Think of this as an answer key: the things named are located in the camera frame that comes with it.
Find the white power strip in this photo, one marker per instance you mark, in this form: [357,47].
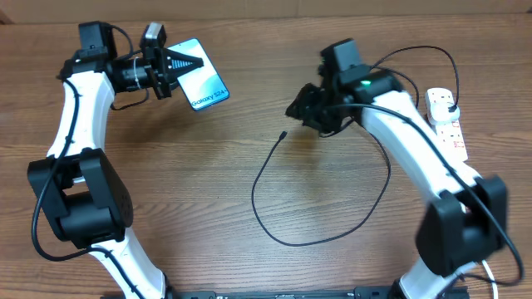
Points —
[449,134]

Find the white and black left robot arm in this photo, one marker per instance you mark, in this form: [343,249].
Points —
[78,191]

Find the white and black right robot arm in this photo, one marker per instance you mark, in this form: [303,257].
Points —
[466,215]

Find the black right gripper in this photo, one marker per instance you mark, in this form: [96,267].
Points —
[307,113]

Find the white charger plug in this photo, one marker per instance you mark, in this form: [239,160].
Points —
[440,113]

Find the Samsung Galaxy smartphone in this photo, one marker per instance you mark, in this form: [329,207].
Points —
[203,87]

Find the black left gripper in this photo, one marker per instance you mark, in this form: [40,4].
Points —
[161,64]

